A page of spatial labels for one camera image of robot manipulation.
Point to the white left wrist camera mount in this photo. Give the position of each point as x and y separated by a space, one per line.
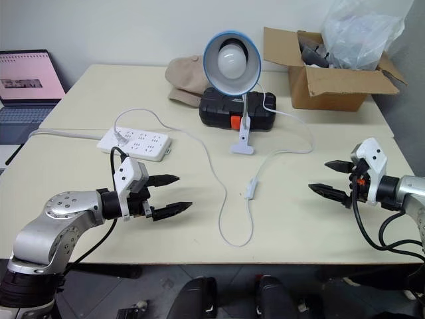
124 176

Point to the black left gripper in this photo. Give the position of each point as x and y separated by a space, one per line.
141 204

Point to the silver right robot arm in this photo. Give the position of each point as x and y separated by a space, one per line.
411 192

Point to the black rounded shape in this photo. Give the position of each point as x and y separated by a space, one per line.
275 299
196 299

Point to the black case with orange latch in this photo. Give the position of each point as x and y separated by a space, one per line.
219 109

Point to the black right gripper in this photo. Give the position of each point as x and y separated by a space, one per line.
360 186

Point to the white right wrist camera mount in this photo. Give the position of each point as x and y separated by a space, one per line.
375 156

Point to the beige cloth cap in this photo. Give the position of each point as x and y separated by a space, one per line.
184 76

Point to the blue shade clip desk lamp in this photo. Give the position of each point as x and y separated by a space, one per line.
232 84

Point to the open brown cardboard box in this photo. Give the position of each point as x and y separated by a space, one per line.
332 89

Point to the clear plastic bag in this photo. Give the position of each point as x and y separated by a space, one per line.
358 33

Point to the white round light bulb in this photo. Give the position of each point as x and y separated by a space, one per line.
232 61

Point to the open laptop with pink screen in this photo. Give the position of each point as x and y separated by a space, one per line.
26 76

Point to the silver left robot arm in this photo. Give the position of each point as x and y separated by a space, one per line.
66 212

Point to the dark items in box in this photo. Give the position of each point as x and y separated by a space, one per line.
312 53

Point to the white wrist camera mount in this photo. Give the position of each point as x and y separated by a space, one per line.
124 176
375 156

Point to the white power strip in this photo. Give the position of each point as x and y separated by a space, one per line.
149 146

